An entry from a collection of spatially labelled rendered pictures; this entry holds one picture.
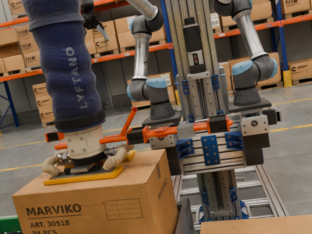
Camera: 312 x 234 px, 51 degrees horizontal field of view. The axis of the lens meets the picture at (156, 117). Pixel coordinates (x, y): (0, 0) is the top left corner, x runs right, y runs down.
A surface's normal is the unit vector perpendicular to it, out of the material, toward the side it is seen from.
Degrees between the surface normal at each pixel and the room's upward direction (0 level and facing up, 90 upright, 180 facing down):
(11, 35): 89
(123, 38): 90
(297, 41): 90
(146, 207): 90
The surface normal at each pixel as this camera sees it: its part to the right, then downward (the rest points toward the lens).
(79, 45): 0.82, -0.23
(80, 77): 0.51, -0.29
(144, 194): -0.21, 0.22
